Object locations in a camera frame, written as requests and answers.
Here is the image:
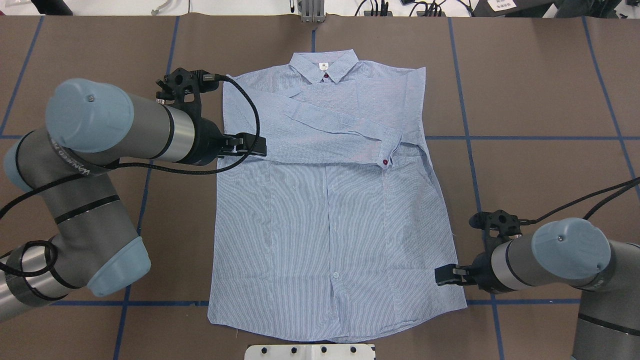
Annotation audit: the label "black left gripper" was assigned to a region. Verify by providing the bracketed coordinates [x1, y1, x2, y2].
[190, 118, 267, 166]

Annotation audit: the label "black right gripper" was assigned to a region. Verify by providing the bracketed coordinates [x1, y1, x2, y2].
[434, 251, 495, 293]

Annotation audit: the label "light blue striped shirt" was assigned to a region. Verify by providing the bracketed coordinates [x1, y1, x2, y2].
[207, 49, 467, 343]

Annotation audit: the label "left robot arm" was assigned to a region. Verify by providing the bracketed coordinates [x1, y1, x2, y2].
[1, 73, 266, 322]

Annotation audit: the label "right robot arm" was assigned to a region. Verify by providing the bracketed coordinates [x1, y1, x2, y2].
[434, 218, 640, 360]

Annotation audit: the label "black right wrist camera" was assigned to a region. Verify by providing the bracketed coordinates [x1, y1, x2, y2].
[468, 209, 537, 248]

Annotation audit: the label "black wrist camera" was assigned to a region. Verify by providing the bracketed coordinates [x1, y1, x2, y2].
[155, 67, 225, 120]
[468, 209, 537, 248]

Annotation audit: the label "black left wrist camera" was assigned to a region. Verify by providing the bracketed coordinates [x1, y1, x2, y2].
[155, 67, 225, 120]

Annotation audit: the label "grey aluminium frame post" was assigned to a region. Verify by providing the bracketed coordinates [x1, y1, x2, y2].
[295, 0, 326, 24]

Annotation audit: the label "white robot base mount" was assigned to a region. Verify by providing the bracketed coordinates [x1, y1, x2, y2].
[244, 343, 377, 360]

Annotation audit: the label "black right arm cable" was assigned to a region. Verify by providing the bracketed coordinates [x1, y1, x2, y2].
[520, 176, 640, 224]

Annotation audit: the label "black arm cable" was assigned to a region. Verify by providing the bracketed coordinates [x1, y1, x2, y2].
[520, 176, 640, 224]
[0, 74, 262, 278]

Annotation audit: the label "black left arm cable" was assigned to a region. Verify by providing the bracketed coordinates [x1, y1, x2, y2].
[0, 74, 262, 278]

